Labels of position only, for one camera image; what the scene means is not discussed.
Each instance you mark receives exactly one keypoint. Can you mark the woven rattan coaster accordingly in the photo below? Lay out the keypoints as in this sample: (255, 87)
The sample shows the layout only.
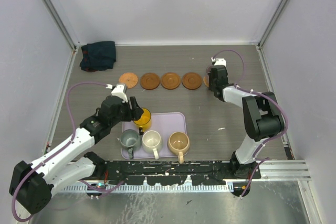
(130, 79)
(206, 81)

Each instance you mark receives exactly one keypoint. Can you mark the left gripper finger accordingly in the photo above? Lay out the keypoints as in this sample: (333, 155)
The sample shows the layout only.
(136, 114)
(134, 103)

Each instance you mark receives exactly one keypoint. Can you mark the grey slotted cable duct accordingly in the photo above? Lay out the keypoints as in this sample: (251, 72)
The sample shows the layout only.
(185, 188)

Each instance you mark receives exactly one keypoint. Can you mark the wooden coaster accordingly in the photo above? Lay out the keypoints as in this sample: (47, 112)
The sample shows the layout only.
(150, 81)
(170, 80)
(192, 80)

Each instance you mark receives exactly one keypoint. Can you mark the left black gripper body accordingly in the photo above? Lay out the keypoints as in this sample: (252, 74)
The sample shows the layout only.
(124, 115)

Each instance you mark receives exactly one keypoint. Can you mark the lilac plastic tray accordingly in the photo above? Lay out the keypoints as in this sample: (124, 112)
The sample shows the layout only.
(165, 124)

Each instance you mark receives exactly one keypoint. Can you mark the grey ceramic mug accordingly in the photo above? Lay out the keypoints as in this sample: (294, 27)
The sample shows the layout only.
(130, 141)

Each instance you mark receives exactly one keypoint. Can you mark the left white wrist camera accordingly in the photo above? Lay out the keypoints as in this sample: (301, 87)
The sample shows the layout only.
(120, 91)

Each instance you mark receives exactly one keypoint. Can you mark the dark blue folded cloth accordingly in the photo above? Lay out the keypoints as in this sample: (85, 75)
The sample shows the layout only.
(98, 56)

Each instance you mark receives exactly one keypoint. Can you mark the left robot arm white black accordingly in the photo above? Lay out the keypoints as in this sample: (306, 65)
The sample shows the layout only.
(34, 184)

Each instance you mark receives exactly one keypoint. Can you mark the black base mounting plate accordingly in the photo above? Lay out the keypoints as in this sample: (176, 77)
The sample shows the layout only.
(167, 173)

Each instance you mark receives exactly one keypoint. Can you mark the aluminium frame rail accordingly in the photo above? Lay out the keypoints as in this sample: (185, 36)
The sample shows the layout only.
(267, 169)

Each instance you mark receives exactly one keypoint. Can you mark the white ceramic mug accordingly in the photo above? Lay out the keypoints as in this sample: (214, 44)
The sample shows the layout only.
(152, 143)

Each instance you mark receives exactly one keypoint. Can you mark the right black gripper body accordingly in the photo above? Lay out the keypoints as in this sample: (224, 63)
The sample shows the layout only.
(211, 82)

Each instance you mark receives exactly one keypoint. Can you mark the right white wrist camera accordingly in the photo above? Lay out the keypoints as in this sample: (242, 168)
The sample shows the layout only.
(218, 61)

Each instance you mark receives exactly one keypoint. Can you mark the yellow translucent cup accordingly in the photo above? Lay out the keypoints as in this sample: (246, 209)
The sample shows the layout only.
(144, 123)

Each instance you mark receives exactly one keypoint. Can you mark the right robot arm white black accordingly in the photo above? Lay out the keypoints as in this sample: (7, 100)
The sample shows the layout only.
(263, 118)

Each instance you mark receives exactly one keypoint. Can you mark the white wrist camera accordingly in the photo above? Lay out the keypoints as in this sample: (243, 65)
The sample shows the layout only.
(120, 91)
(218, 61)

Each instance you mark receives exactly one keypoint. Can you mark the beige ceramic mug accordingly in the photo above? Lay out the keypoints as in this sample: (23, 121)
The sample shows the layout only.
(179, 144)

